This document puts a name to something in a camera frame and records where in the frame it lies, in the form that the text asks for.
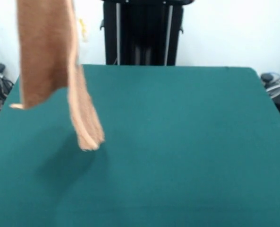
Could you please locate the orange terry towel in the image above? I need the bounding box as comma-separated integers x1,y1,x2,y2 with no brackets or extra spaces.
9,0,105,152

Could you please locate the dark green table cloth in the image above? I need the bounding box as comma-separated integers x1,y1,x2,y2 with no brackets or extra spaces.
0,64,280,227

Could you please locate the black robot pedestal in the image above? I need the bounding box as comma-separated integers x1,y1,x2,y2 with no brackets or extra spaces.
99,0,195,66

